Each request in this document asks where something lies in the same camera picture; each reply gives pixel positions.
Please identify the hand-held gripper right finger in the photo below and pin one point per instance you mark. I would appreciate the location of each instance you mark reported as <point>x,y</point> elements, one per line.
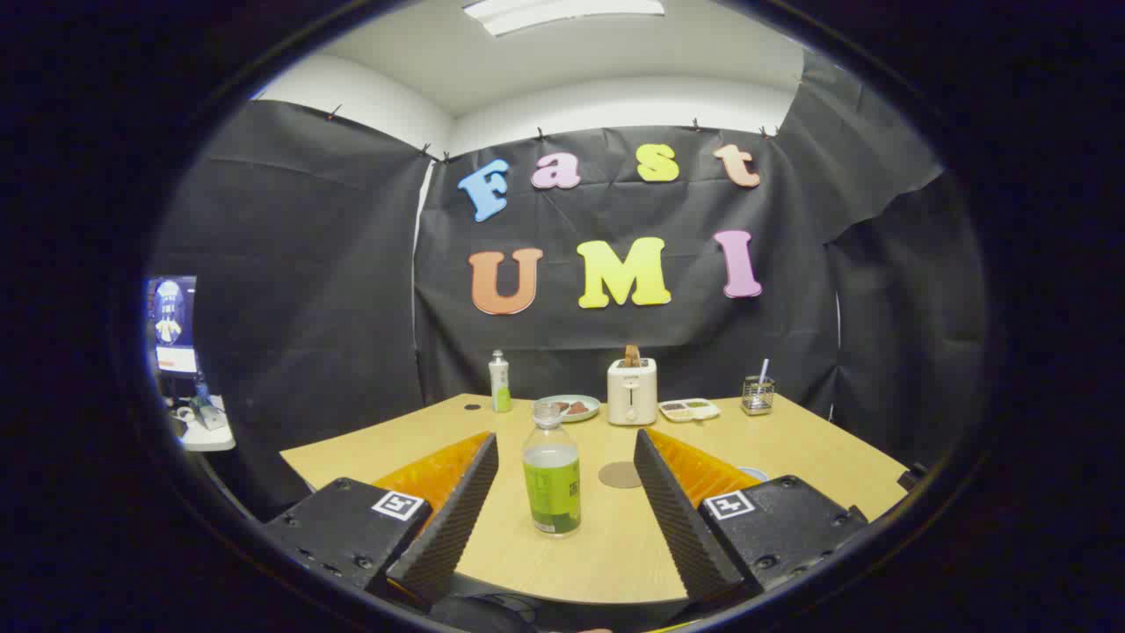
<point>677,510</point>

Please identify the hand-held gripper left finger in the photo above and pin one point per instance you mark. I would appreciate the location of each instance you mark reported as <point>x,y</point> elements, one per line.
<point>457,519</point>

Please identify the round brown coaster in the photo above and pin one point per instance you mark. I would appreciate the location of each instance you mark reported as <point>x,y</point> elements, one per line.
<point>619,476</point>

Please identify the white cup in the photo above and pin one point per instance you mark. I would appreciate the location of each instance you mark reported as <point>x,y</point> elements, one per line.
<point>754,474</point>

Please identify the juice bottle with green label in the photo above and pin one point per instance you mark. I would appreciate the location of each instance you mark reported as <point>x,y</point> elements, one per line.
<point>552,483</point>

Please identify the white and green tube bottle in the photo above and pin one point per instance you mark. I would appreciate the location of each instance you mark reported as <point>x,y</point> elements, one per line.
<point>500,387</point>

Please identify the white divided tray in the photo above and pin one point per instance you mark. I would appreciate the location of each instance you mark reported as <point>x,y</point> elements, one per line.
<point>689,410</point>

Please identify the wooden table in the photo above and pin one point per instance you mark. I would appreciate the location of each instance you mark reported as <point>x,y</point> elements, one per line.
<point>562,563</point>

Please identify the white toaster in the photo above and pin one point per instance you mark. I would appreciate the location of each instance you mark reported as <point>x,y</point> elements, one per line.
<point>631,396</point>

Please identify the pale green plate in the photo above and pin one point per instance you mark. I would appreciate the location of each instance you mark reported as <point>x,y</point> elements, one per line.
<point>587,413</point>

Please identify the brown bread piece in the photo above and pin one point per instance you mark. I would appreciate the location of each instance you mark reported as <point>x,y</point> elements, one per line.
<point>577,408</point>

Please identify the toast slice in toaster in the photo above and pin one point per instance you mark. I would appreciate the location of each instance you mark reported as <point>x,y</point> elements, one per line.
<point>633,355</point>

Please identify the black table clamp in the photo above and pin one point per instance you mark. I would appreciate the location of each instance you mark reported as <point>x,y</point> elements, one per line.
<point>912,476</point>

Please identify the white side desk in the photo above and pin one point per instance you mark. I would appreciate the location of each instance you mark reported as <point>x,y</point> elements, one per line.
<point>211,438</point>

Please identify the black backdrop cloth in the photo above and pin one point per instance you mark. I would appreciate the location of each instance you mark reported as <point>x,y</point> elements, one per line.
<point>308,264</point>

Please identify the computer monitor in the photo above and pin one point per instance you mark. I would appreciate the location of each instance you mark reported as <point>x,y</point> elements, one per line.
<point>173,325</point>

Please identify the ceiling light panel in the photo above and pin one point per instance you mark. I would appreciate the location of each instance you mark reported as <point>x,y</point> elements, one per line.
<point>562,12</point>

